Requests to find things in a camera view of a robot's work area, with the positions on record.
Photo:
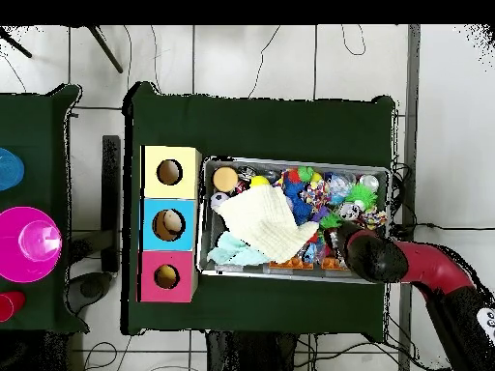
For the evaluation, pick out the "cream knitted cloth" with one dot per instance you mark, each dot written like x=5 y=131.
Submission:
x=267 y=224

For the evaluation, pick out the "mint green knitted cloth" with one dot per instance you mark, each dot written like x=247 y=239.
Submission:
x=232 y=251

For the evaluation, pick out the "orange-brown plush toy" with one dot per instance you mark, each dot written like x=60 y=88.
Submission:
x=168 y=273

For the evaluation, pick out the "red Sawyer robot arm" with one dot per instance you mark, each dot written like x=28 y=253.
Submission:
x=425 y=266

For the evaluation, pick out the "shallow metal mesh bin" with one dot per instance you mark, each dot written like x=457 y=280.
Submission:
x=267 y=164

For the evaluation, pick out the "wooden box with three holes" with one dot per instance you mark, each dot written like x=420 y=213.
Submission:
x=170 y=191

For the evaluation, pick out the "smooth yellow ball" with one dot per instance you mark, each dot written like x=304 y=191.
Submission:
x=259 y=181

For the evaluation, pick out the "small soccer ball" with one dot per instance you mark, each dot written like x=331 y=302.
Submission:
x=217 y=198

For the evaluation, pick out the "round container with orange lid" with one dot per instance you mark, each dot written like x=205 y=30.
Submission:
x=225 y=180

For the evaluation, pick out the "blue spiky ball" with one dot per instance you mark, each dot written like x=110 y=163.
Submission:
x=297 y=205

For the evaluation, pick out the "orange toy brick plate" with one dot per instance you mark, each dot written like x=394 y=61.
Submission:
x=290 y=264

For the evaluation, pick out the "dark green table cloth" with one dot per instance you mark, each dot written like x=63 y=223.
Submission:
x=270 y=127
x=34 y=116

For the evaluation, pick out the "green spiky ball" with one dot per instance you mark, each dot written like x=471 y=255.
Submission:
x=361 y=195
x=330 y=221

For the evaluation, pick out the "silver drink can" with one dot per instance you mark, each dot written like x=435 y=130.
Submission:
x=368 y=182

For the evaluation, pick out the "black panel stand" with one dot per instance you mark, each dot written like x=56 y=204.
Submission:
x=111 y=193

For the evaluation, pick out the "grey round stand base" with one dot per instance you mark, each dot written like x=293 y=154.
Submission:
x=91 y=288

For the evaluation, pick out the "black tripod leg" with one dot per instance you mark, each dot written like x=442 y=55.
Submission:
x=106 y=50
x=15 y=46

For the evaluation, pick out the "magenta plastic bowl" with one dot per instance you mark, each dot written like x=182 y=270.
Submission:
x=15 y=251

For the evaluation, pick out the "blue round disc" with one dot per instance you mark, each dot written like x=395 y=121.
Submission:
x=9 y=170

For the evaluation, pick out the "red plastic cup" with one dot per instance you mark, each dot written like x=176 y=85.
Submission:
x=9 y=305

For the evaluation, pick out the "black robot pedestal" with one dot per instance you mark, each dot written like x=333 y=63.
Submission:
x=247 y=351

